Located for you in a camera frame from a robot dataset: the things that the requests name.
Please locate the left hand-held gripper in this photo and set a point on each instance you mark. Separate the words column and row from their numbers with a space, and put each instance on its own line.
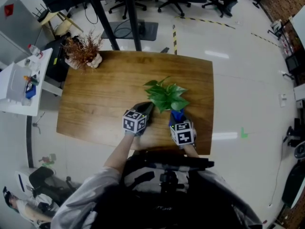
column 133, row 124

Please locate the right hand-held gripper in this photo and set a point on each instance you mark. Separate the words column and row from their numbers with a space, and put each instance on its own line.
column 183, row 133

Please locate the green leafy plant flower pot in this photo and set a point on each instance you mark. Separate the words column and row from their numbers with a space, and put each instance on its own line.
column 166, row 94

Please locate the person's right forearm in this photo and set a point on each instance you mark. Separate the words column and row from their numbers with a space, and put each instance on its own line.
column 191, row 151

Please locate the person's left forearm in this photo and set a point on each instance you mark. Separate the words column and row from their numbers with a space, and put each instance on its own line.
column 121, row 151

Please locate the dried red plant white pot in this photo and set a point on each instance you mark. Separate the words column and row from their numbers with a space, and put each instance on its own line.
column 83, row 49

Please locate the black box cabinet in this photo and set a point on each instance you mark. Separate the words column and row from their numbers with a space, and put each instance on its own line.
column 56, row 61

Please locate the white power strip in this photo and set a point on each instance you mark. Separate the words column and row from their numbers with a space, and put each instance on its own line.
column 282, row 100

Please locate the person's grey jacket torso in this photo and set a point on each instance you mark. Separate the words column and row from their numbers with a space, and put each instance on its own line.
column 78, row 199

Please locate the blue container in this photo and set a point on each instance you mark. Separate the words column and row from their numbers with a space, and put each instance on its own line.
column 30, row 92

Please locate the orange capped green bottle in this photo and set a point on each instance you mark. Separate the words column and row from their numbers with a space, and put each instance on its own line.
column 32, row 79

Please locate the large black bag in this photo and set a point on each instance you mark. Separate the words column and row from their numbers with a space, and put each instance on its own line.
column 294, row 185

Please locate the black padded chair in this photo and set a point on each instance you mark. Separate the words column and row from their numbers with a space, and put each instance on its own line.
column 47, row 182

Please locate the wooden stool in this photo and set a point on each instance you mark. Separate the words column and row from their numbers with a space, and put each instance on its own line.
column 56, row 20

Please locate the clear plastic bottle red cap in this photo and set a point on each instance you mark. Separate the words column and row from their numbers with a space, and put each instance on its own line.
column 34, row 50

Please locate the small black monitor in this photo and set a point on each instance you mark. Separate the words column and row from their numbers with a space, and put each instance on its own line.
column 292, row 63

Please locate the white side table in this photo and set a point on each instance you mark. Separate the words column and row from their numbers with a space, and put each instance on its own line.
column 14, row 104

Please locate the white plastic tray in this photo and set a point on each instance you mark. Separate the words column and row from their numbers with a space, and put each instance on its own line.
column 16, row 82

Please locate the black chest camera rig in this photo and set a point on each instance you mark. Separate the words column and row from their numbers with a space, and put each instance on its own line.
column 166, row 178

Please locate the black stand base plate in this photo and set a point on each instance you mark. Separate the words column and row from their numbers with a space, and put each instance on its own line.
column 129, row 30

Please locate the black stand post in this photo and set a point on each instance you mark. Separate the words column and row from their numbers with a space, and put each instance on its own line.
column 133, row 18
column 106, row 20

